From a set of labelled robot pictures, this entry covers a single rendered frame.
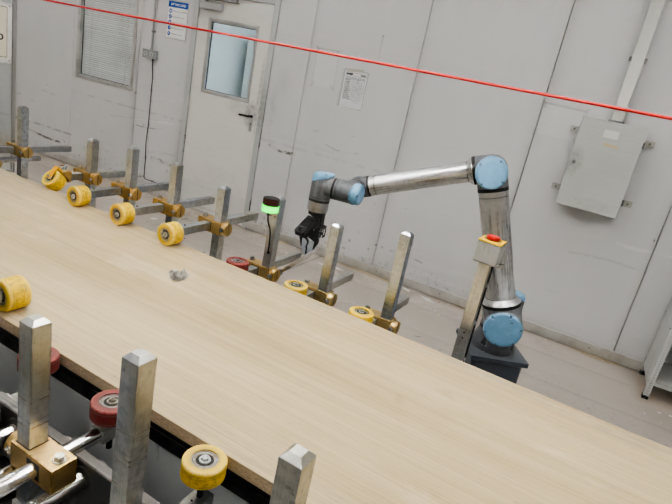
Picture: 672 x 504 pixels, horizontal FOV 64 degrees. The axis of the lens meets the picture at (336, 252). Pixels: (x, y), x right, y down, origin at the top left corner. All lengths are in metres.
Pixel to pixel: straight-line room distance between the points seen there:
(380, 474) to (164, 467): 0.45
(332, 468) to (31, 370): 0.55
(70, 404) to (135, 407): 0.57
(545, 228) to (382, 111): 1.60
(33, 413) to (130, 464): 0.24
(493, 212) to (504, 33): 2.47
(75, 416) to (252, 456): 0.51
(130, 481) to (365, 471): 0.42
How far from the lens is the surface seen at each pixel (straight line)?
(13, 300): 1.48
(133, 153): 2.42
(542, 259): 4.39
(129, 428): 0.89
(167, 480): 1.26
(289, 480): 0.72
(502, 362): 2.42
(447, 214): 4.47
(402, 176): 2.29
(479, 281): 1.67
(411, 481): 1.11
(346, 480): 1.06
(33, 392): 1.07
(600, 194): 4.05
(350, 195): 2.20
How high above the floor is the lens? 1.58
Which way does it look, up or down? 18 degrees down
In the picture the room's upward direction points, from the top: 12 degrees clockwise
